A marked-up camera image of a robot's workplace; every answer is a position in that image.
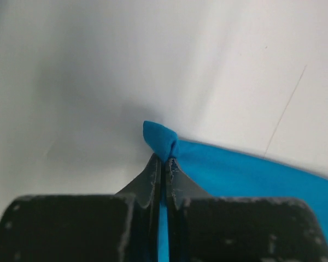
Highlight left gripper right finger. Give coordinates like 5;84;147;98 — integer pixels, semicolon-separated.
165;158;328;261

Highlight blue t shirt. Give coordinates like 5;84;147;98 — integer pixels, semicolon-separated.
142;120;328;262

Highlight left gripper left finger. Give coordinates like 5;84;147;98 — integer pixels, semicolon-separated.
0;155;161;261

